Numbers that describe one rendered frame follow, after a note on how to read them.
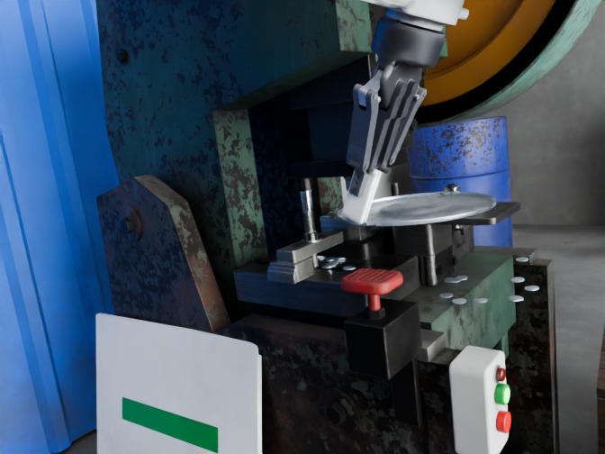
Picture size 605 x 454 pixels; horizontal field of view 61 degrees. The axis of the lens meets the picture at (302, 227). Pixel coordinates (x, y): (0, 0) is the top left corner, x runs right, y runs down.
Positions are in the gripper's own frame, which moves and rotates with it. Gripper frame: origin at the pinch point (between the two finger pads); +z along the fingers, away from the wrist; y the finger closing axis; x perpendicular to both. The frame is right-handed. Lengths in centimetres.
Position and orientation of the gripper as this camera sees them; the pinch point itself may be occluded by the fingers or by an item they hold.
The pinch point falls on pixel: (361, 194)
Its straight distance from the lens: 64.8
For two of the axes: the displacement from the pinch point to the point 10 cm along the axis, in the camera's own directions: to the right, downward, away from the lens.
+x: -7.4, -4.4, 5.0
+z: -2.3, 8.7, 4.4
